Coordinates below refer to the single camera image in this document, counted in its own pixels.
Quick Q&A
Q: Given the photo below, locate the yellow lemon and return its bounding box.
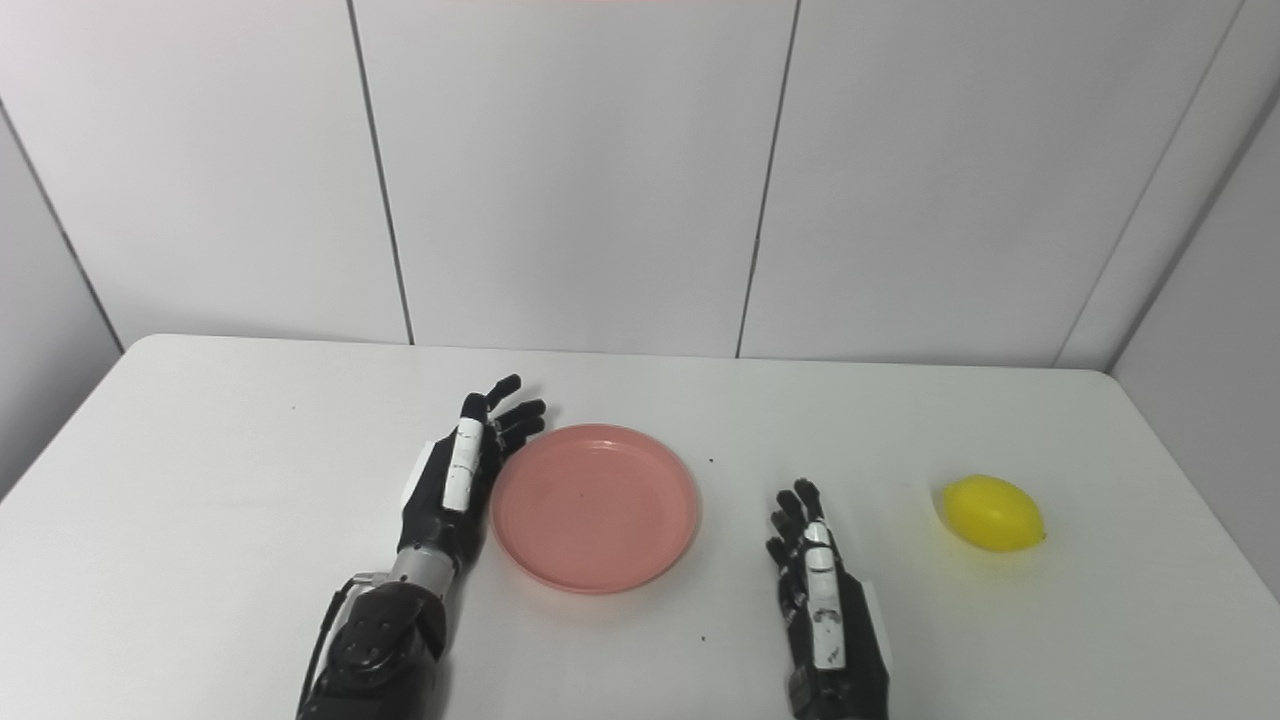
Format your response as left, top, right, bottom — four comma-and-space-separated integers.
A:
942, 475, 1048, 553

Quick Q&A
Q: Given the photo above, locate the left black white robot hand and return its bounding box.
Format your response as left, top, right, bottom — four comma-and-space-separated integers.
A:
397, 375, 548, 563

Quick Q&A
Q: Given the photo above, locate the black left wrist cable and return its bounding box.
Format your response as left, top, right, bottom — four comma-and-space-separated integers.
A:
296, 573, 379, 717

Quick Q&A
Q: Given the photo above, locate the pink round plate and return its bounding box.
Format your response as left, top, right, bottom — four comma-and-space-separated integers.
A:
489, 423, 701, 595

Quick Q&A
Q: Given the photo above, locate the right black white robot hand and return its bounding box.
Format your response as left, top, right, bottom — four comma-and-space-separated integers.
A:
766, 478, 893, 720

